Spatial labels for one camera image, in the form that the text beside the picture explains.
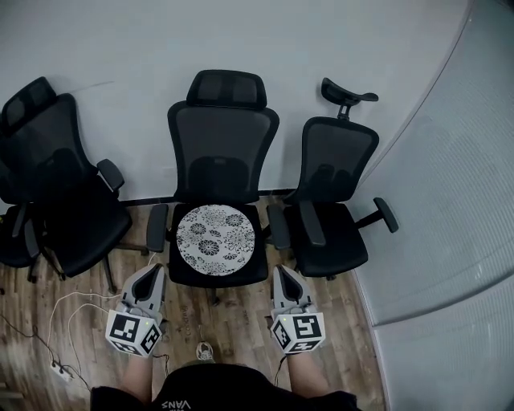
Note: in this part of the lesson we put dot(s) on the person's right forearm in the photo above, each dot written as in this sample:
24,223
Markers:
307,375

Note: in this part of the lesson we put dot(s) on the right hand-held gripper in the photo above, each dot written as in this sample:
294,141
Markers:
307,329

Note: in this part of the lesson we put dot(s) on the person's black shirt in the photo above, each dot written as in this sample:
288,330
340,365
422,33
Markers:
217,389

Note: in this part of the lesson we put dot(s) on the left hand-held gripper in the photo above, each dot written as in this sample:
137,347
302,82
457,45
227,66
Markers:
130,327

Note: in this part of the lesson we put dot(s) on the person's left shoe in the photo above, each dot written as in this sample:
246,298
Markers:
204,351

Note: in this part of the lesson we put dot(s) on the round floral white cushion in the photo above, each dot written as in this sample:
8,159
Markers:
214,238

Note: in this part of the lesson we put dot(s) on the white power strip with plugs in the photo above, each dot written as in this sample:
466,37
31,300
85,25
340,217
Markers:
62,371

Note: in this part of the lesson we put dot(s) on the black chair with tilted headrest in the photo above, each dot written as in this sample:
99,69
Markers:
337,152

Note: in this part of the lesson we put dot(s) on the white desk frame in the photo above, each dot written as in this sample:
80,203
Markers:
10,395

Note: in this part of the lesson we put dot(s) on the person's left forearm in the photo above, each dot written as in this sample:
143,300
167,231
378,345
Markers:
138,379

